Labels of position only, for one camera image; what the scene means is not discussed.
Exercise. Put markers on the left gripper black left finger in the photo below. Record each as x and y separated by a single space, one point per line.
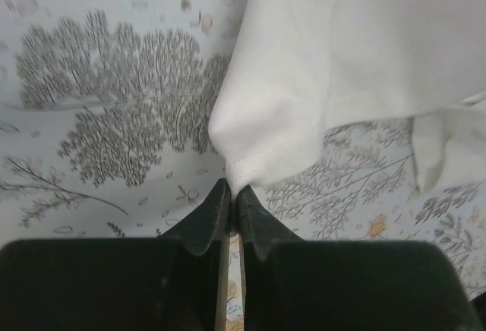
177 281

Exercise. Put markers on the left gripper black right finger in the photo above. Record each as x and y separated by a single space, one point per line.
293 284

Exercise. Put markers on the white t-shirt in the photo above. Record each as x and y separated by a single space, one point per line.
302 67

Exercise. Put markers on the floral patterned table mat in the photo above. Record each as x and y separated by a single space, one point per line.
105 114

